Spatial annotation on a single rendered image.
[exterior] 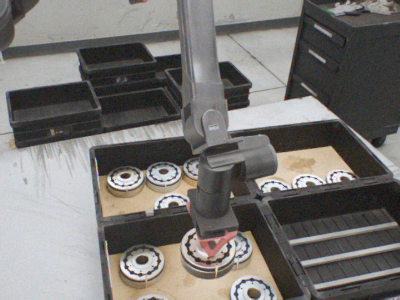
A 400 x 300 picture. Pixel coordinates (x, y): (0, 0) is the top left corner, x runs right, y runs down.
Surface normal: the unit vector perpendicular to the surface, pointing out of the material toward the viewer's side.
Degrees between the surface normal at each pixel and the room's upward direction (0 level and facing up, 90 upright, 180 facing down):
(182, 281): 0
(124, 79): 90
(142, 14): 90
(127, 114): 0
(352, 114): 90
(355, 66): 90
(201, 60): 42
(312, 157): 0
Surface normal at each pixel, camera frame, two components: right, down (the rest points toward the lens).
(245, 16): 0.38, 0.58
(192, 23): 0.26, -0.15
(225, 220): 0.06, -0.79
